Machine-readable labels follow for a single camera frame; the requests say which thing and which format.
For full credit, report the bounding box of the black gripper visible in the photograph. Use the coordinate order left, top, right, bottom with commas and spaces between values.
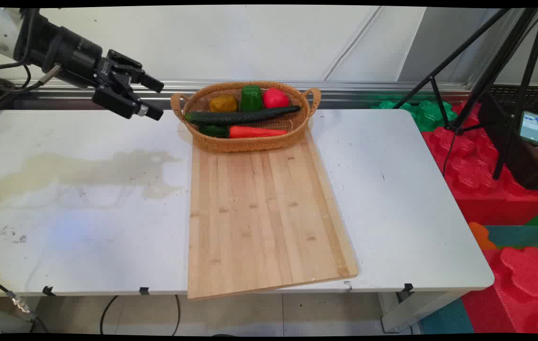
14, 10, 164, 121

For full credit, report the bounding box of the dark green cucumber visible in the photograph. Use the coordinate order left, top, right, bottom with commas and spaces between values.
184, 105, 301, 126

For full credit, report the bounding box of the yellow bell pepper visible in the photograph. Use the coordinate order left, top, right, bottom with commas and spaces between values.
209, 94, 238, 113

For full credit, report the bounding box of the green bell pepper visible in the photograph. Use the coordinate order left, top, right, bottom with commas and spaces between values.
240, 85, 263, 112

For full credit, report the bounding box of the orange carrot with green top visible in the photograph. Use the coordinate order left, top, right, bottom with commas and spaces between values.
199, 125, 288, 139

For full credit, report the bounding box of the red bell pepper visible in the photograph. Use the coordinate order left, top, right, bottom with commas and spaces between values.
263, 88, 290, 109

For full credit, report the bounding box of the bamboo cutting board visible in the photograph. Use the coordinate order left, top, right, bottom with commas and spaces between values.
187, 124, 359, 301

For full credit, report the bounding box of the green foam block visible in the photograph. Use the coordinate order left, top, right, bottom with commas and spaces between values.
371, 99, 459, 132

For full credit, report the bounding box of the red foam block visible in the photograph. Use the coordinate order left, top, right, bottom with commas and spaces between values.
461, 246, 538, 335
421, 102, 538, 226

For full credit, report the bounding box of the white table leg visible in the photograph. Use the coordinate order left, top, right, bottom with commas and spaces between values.
378, 290, 464, 333

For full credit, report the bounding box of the black tripod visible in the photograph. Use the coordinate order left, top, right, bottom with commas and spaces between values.
392, 7, 538, 180

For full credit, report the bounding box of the orange foam piece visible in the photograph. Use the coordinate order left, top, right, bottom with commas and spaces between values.
469, 222, 498, 251

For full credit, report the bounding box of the smartphone with lit screen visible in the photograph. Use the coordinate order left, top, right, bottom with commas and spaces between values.
519, 110, 538, 146

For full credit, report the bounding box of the black woven basket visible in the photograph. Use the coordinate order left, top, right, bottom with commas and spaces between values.
477, 85, 538, 192

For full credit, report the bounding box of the teal foam block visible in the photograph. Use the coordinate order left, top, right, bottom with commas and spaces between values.
484, 225, 538, 249

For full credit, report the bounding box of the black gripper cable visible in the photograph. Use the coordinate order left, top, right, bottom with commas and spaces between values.
0, 62, 62, 93

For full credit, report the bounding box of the woven wicker basket with handles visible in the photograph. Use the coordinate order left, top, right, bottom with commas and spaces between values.
170, 81, 321, 153

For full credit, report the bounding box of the black floor cable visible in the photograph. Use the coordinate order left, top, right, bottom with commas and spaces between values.
100, 295, 120, 335
172, 295, 182, 336

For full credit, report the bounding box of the black cable with metal connector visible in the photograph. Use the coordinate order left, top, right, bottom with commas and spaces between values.
0, 270, 49, 333

